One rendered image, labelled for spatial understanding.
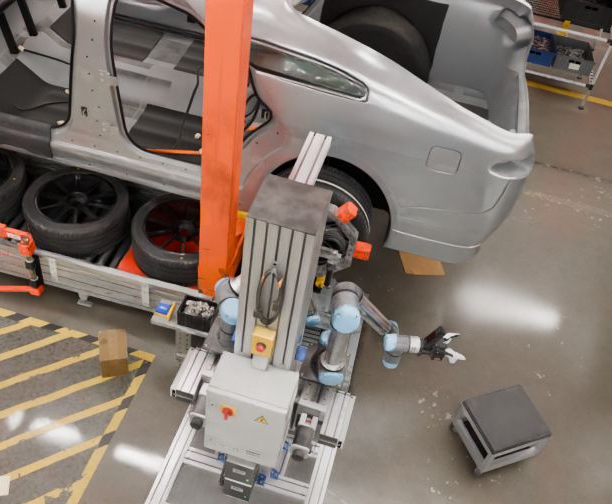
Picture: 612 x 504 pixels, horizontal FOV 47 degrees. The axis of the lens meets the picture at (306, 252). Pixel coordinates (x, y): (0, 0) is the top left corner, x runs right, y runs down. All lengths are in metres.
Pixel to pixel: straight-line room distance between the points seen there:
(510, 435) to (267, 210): 2.26
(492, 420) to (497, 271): 1.59
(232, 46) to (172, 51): 2.61
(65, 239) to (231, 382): 1.99
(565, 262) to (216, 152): 3.26
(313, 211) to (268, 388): 0.83
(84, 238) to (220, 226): 1.16
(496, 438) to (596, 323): 1.63
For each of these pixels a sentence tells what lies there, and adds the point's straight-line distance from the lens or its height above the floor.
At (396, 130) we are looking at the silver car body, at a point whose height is 1.58.
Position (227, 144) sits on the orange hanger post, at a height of 1.64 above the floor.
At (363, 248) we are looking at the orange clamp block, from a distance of 4.02.
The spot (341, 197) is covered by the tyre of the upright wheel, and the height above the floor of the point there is 1.15.
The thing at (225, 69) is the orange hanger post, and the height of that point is 2.03.
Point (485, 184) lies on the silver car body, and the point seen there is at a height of 1.38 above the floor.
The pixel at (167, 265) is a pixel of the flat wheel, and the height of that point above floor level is 0.47.
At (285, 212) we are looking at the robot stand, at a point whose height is 2.03.
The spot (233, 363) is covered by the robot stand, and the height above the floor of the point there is 1.23.
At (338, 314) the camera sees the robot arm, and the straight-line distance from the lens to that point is 2.94.
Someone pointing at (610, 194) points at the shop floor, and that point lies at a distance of 6.68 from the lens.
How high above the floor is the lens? 3.69
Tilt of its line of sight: 46 degrees down
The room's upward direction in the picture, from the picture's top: 10 degrees clockwise
